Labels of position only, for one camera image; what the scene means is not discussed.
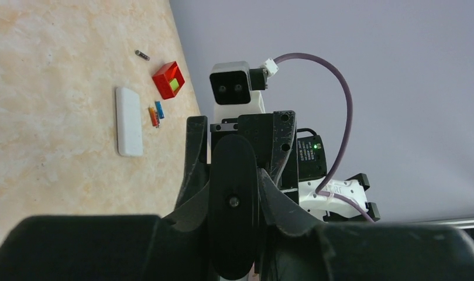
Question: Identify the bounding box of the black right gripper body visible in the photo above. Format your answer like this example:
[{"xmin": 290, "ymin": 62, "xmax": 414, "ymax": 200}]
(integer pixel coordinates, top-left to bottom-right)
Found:
[{"xmin": 210, "ymin": 112, "xmax": 298, "ymax": 194}]

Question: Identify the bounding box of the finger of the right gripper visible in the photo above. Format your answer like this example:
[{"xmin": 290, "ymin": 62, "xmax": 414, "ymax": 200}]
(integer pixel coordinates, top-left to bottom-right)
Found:
[{"xmin": 268, "ymin": 111, "xmax": 297, "ymax": 186}]

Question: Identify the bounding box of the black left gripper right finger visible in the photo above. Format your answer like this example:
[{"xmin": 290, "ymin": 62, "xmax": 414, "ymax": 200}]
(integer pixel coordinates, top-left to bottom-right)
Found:
[{"xmin": 260, "ymin": 171, "xmax": 474, "ymax": 280}]

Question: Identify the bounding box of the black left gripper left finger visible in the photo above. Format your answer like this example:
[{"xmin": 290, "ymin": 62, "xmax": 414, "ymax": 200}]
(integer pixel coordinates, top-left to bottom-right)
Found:
[{"xmin": 0, "ymin": 215, "xmax": 206, "ymax": 280}]

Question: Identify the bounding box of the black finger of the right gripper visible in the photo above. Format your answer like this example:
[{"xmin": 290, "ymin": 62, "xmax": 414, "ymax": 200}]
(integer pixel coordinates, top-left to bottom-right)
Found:
[{"xmin": 175, "ymin": 116, "xmax": 209, "ymax": 208}]

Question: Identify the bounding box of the orange battery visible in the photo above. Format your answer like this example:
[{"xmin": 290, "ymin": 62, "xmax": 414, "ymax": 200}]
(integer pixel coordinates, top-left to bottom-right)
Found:
[{"xmin": 148, "ymin": 107, "xmax": 160, "ymax": 128}]

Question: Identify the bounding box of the blue battery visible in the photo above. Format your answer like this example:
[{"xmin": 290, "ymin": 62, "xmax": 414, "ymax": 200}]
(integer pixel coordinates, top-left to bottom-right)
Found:
[{"xmin": 155, "ymin": 101, "xmax": 164, "ymax": 119}]

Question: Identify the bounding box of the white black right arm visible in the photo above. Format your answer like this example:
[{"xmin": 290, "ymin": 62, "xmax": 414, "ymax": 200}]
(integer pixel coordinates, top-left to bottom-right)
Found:
[{"xmin": 176, "ymin": 111, "xmax": 474, "ymax": 280}]

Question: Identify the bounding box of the white remote control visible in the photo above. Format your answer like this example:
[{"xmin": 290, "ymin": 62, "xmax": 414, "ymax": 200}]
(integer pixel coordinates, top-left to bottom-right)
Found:
[{"xmin": 115, "ymin": 87, "xmax": 143, "ymax": 157}]

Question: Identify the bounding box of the green block in bin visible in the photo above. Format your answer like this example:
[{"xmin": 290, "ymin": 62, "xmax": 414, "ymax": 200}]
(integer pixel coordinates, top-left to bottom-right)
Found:
[{"xmin": 169, "ymin": 78, "xmax": 180, "ymax": 92}]

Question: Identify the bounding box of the red plastic bin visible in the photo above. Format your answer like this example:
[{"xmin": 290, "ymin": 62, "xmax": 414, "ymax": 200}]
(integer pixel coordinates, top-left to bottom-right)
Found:
[{"xmin": 152, "ymin": 61, "xmax": 185, "ymax": 100}]

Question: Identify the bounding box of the small grey battery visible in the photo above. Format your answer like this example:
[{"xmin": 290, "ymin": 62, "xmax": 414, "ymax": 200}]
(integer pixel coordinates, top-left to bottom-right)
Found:
[{"xmin": 135, "ymin": 50, "xmax": 150, "ymax": 61}]

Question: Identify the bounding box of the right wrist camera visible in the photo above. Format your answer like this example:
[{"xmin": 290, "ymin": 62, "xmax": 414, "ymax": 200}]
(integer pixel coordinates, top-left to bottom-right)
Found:
[{"xmin": 209, "ymin": 61, "xmax": 269, "ymax": 123}]

